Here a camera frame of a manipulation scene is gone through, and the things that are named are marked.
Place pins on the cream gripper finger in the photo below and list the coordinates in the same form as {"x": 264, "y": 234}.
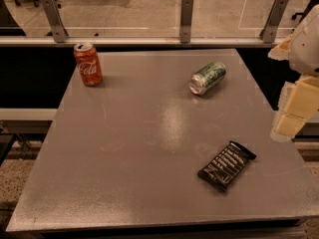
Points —
{"x": 298, "y": 102}
{"x": 280, "y": 52}

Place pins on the green soda can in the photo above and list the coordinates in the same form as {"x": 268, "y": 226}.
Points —
{"x": 206, "y": 78}

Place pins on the red Coca-Cola can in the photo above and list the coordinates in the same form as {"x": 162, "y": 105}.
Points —
{"x": 88, "y": 64}

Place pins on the metal railing beam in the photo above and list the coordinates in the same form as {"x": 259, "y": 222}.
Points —
{"x": 235, "y": 42}

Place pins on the black snack bar wrapper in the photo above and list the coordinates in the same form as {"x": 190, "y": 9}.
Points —
{"x": 223, "y": 169}

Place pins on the right metal glass bracket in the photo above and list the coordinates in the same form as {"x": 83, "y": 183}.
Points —
{"x": 269, "y": 31}

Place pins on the metal glass bracket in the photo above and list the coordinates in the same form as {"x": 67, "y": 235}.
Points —
{"x": 185, "y": 20}
{"x": 269, "y": 31}
{"x": 51, "y": 10}

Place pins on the middle metal glass bracket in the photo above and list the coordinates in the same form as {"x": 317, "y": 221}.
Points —
{"x": 185, "y": 20}

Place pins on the left metal glass bracket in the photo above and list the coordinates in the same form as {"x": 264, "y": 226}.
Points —
{"x": 51, "y": 10}

